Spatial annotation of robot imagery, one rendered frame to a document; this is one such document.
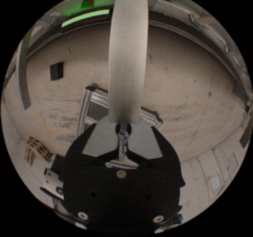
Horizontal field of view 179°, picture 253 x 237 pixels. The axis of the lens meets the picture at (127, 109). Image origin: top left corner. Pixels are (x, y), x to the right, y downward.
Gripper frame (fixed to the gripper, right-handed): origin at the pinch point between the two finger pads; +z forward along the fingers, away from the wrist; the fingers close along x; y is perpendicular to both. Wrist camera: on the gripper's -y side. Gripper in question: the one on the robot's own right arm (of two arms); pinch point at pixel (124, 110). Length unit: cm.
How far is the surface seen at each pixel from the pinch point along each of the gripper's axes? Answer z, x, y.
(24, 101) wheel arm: -2.4, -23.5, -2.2
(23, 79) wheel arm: -1.4, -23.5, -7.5
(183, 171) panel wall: 47, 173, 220
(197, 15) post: 7.3, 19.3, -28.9
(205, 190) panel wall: -61, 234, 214
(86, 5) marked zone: 9.4, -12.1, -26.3
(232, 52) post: 7, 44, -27
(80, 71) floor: 82, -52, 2
